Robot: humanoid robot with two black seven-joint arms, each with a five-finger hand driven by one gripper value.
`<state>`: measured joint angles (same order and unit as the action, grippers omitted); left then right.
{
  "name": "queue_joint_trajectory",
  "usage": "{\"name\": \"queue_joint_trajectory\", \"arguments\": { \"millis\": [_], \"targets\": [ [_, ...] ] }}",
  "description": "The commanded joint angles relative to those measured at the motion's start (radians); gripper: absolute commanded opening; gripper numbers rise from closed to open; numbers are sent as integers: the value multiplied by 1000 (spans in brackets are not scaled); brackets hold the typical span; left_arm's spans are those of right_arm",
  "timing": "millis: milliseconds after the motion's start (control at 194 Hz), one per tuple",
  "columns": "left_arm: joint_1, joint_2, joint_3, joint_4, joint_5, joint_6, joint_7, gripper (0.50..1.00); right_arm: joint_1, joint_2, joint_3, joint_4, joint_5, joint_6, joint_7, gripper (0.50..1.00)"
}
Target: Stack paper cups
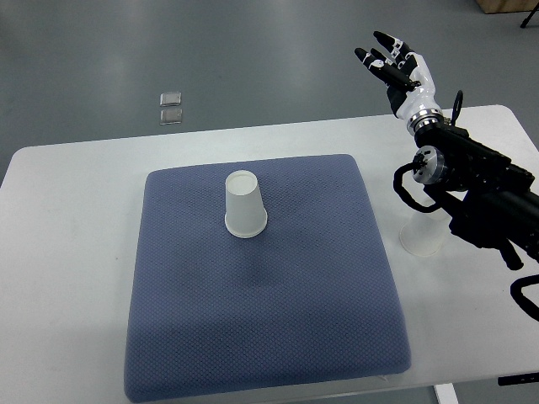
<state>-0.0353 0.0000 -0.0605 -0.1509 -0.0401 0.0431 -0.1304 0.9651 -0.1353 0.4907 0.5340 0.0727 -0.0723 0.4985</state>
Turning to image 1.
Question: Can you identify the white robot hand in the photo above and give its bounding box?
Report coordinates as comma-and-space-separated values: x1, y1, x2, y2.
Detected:
355, 30, 443, 133

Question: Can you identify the white paper cup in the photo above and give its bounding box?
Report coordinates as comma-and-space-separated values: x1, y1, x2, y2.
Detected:
399, 209, 451, 257
224, 170, 268, 238

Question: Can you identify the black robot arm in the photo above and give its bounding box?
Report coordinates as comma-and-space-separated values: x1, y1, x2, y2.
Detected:
355, 31, 538, 270

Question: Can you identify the wooden box corner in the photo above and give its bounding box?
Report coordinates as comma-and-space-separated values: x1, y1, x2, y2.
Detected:
476, 0, 538, 13

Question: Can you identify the black tripod leg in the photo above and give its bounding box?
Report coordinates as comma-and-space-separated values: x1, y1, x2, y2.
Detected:
520, 5, 538, 29

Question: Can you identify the white paper cup on mat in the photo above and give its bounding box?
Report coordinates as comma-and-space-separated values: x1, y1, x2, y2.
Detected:
224, 170, 268, 238

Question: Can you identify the upper metal floor plate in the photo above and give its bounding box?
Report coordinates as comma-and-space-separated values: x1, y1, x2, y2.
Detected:
159, 91, 182, 108

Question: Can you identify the blue textured cushion mat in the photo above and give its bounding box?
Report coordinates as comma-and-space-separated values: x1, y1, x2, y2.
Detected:
124, 154, 411, 402

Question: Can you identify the white table leg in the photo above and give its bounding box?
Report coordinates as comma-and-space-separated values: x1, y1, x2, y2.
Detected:
434, 383, 459, 404

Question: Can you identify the black table control panel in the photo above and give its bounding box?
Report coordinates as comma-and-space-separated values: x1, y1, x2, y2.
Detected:
498, 372, 539, 386

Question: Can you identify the black looped wrist cable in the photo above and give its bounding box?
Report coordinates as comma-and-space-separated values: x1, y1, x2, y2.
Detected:
450, 89, 465, 125

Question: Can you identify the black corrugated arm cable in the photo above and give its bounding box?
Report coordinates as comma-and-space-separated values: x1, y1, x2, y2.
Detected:
392, 162, 443, 214

